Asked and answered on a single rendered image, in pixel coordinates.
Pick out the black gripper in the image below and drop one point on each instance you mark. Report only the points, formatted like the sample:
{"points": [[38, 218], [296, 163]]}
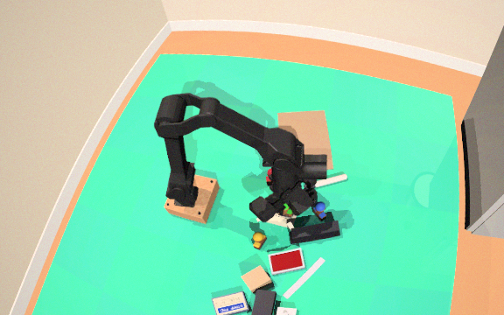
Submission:
{"points": [[265, 208]]}

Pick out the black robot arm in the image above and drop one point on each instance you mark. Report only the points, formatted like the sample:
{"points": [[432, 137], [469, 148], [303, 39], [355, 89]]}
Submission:
{"points": [[279, 149]]}

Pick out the light grey flat bar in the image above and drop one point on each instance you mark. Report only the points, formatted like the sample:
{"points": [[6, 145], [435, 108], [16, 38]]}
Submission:
{"points": [[304, 278]]}

